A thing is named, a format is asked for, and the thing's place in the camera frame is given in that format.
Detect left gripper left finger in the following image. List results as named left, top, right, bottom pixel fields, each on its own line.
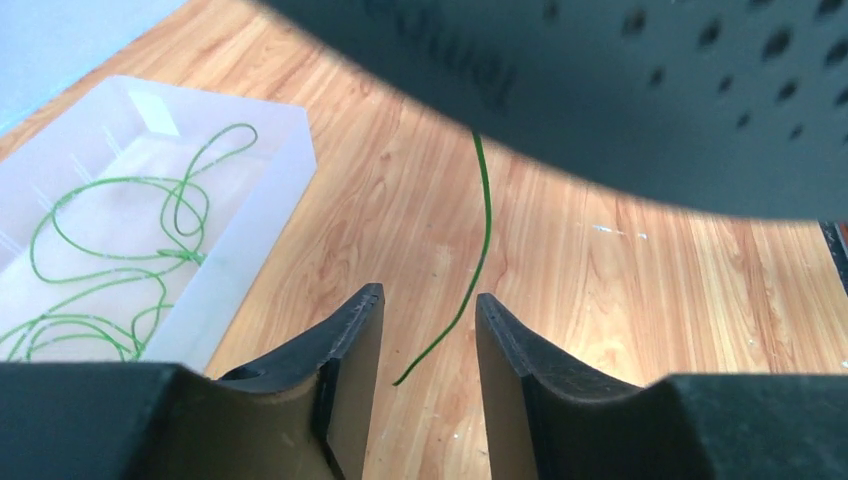
left=1, top=283, right=385, bottom=479

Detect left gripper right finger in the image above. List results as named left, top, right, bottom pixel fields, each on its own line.
left=476, top=293, right=847, bottom=479

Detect green wire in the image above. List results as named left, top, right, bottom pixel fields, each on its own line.
left=392, top=131, right=494, bottom=388

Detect dark grey spool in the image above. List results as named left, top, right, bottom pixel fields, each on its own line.
left=269, top=0, right=847, bottom=221

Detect translucent plastic bin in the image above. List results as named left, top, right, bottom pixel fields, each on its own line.
left=1, top=76, right=316, bottom=371

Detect green wires in bin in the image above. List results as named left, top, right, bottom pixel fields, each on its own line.
left=0, top=122, right=260, bottom=363

